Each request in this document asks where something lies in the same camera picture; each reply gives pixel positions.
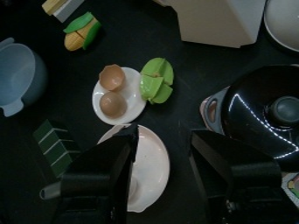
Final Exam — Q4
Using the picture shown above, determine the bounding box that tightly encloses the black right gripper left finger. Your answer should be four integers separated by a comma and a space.
39, 122, 141, 224

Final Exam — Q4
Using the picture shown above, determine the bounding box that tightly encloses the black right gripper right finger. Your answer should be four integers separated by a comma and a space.
189, 129, 299, 224

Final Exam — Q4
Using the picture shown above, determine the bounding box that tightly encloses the yellow toy corn green husk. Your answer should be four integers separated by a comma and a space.
62, 11, 103, 53

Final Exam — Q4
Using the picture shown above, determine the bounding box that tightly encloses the pale pink oval plate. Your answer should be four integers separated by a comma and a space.
98, 123, 173, 214

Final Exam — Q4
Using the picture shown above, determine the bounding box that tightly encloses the dark green striped toy block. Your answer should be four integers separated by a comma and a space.
32, 118, 82, 179

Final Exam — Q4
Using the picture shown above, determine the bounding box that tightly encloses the black pot lid with knob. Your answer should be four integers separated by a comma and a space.
221, 64, 299, 172

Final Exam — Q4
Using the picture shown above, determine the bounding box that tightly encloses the tan toy eggshell half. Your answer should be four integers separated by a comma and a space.
98, 91, 128, 119
98, 64, 127, 92

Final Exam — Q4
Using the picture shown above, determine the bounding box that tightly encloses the small white plate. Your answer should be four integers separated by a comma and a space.
91, 66, 147, 126

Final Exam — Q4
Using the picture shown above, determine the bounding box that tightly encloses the green toy lettuce leaf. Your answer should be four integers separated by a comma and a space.
139, 57, 175, 105

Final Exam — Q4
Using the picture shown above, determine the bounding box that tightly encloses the light blue toy pot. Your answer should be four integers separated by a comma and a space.
0, 37, 50, 118

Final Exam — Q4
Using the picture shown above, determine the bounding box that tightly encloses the white angular box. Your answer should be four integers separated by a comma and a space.
154, 0, 267, 49

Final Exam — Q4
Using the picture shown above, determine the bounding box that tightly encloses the white round bowl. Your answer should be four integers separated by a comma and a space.
263, 0, 299, 53

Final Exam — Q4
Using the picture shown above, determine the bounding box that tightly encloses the grey toy pot with handle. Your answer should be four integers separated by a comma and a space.
199, 87, 231, 135

